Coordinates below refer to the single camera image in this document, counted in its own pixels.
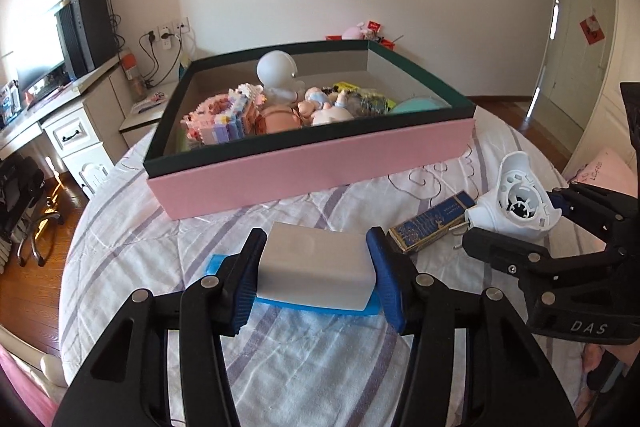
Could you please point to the white wall outlets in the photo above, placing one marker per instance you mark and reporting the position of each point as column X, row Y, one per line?
column 167, row 32

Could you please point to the pink building block house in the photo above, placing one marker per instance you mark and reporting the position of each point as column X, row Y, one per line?
column 225, row 117

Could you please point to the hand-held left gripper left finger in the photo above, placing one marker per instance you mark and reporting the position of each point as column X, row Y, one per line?
column 245, row 287

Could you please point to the blue gold patterned box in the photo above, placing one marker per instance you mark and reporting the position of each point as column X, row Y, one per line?
column 430, row 224

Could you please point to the white desk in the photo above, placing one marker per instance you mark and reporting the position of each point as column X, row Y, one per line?
column 75, row 132

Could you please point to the white rectangular block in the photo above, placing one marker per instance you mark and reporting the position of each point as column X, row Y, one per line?
column 315, row 262

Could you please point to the blue white box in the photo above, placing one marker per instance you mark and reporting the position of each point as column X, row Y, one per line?
column 10, row 102

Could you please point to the small red card box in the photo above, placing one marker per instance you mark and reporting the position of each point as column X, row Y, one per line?
column 374, row 26

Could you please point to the black office chair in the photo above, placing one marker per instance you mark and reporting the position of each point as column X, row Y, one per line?
column 25, row 207

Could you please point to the pink box with green rim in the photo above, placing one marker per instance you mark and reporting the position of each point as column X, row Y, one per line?
column 310, row 167

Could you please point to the blue snack bag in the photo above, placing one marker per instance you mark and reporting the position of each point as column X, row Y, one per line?
column 184, row 67

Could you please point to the white side cabinet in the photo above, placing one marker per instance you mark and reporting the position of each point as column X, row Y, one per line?
column 145, row 119

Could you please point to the doll figurine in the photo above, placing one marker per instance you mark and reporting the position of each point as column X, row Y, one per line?
column 310, row 107

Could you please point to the bottle with orange cap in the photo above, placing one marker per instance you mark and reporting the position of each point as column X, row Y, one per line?
column 132, row 74

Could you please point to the white round-headed figurine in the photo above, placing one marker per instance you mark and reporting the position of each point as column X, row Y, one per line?
column 277, row 69

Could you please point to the yellow packet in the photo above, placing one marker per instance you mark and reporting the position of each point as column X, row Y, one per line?
column 347, row 86

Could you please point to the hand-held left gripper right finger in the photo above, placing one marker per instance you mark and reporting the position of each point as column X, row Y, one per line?
column 387, row 287

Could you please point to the blue flat plastic piece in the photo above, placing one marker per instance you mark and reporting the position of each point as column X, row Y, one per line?
column 370, row 307

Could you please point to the red printed crate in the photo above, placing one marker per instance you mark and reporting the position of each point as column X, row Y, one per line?
column 335, row 38

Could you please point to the pink plush toy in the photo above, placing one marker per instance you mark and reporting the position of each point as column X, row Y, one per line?
column 354, row 32

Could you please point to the person's right hand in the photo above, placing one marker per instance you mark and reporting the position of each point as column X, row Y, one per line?
column 597, row 359

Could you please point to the black monitor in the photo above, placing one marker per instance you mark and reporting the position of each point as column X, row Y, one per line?
column 40, row 52

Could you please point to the white door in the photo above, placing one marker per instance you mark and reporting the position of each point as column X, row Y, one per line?
column 575, row 47

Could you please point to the black computer tower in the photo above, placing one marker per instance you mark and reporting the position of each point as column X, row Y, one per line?
column 85, row 37

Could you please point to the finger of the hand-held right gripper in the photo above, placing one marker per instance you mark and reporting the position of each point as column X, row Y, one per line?
column 590, row 207
column 500, row 254

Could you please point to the pink flat packet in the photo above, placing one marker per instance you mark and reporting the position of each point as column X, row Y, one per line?
column 150, row 103

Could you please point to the red door decoration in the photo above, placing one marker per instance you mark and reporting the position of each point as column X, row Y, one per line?
column 592, row 29

